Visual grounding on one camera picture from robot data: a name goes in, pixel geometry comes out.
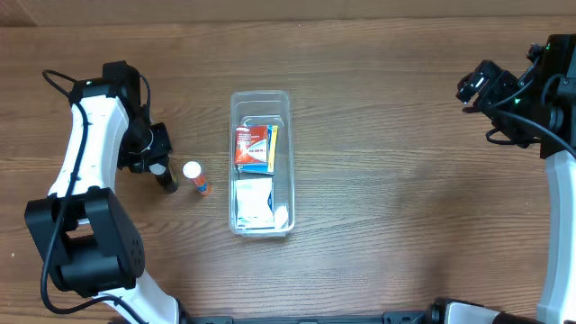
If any red medicine box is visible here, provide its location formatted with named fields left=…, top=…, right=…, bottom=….
left=235, top=125, right=268, bottom=166

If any clear plastic container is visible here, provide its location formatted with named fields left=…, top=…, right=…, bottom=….
left=229, top=90, right=295, bottom=237

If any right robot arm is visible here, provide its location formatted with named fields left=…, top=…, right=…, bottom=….
left=456, top=34, right=575, bottom=323

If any blue yellow cough drops box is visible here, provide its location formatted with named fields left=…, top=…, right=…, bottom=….
left=234, top=125, right=278, bottom=175

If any orange Redoxon tube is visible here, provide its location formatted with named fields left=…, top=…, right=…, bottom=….
left=183, top=161, right=212, bottom=196

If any dark bottle white cap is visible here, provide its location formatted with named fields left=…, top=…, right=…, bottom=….
left=149, top=164, right=178, bottom=194

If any white medicine box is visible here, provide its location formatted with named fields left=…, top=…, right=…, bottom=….
left=235, top=177, right=274, bottom=230

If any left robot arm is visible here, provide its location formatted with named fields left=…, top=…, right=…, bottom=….
left=24, top=61, right=187, bottom=323

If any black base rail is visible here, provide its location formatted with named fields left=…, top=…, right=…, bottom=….
left=180, top=310, right=427, bottom=324

